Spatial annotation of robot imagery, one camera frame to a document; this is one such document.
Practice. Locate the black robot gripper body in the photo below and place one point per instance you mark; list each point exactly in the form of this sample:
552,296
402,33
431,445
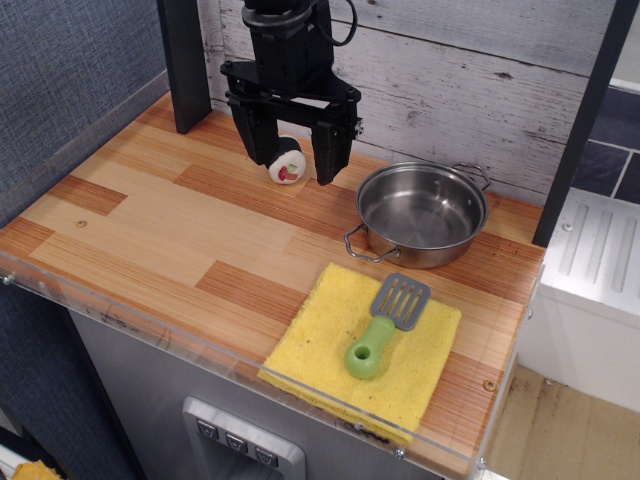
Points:
291,75

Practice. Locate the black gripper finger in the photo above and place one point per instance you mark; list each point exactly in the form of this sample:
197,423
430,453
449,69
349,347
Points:
332,147
257,128

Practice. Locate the green grey toy spatula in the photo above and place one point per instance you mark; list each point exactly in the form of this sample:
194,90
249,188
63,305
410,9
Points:
398,306

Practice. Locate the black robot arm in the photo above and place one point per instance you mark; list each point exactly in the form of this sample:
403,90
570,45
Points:
280,11

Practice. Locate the plush sushi roll toy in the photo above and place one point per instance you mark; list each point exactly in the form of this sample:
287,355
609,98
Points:
289,162

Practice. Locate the stainless steel pot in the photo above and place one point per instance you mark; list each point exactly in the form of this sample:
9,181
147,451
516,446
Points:
418,214

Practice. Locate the grey button control panel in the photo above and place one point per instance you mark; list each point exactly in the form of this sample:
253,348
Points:
228,447

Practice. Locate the clear acrylic front guard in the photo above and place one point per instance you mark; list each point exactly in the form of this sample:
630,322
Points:
149,367

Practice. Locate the white toy sink unit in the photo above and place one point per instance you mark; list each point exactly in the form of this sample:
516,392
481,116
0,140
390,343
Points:
582,328

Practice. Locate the yellow object bottom left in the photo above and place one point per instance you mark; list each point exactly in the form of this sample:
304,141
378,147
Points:
35,471

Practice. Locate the black left vertical post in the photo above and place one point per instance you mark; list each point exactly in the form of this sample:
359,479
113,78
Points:
185,62

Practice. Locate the black vertical post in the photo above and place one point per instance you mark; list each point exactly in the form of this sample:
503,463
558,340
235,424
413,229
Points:
185,62
606,61

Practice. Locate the black right vertical post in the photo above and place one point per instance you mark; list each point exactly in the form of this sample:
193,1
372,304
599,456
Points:
606,61

